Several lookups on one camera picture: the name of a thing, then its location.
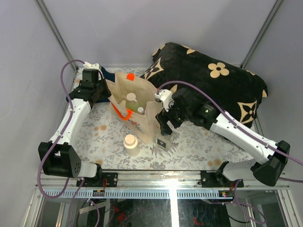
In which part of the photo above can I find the beige canvas tote bag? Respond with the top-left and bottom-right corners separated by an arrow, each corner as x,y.
106,71 -> 162,144

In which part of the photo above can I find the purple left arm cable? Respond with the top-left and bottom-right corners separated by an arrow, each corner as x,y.
37,59 -> 101,227

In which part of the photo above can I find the green lotion pump bottle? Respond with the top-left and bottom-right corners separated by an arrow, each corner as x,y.
125,93 -> 140,112

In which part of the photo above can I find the dark blue cloth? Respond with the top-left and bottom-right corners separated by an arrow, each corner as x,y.
101,66 -> 115,82

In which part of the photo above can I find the square glass perfume bottle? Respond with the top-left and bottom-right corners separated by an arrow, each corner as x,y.
156,131 -> 173,151

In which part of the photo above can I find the black floral plush blanket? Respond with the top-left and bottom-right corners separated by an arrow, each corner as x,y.
142,43 -> 267,128

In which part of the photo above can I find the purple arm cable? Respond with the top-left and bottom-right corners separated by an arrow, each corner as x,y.
37,59 -> 101,227
156,80 -> 303,224

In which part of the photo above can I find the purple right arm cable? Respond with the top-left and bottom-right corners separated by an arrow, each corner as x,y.
156,80 -> 303,224

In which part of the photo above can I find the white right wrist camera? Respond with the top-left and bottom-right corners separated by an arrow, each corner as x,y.
154,89 -> 174,112

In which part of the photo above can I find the peach cylindrical bottle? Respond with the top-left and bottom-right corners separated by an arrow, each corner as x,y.
123,134 -> 140,157

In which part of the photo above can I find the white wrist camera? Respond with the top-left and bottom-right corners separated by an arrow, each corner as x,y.
154,89 -> 174,112
83,61 -> 100,70

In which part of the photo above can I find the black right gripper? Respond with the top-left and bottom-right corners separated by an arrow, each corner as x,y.
155,98 -> 191,135

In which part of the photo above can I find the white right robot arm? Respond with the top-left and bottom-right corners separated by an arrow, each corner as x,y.
155,88 -> 290,187

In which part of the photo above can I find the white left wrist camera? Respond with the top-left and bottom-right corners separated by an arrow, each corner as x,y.
83,61 -> 100,70

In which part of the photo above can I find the small clear white-capped bottle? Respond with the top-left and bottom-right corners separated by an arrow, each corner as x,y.
137,107 -> 144,114

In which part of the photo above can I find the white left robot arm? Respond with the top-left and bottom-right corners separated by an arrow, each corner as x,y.
38,69 -> 111,187

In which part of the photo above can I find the floral patterned table mat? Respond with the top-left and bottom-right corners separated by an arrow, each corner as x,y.
72,67 -> 268,171

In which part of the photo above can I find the aluminium mounting rail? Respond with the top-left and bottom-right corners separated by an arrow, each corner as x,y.
76,170 -> 290,189

